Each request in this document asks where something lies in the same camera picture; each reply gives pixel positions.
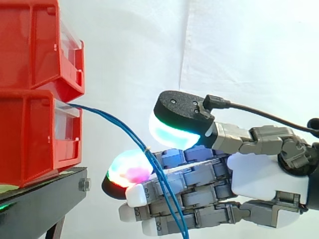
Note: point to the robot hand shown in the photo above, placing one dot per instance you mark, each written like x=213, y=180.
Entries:
x=254, y=171

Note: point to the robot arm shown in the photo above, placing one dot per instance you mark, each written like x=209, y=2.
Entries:
x=314, y=179

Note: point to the black stand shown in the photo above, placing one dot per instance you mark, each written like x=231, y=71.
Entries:
x=37, y=206

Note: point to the red plastic bin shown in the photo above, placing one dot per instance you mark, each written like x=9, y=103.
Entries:
x=17, y=37
x=15, y=137

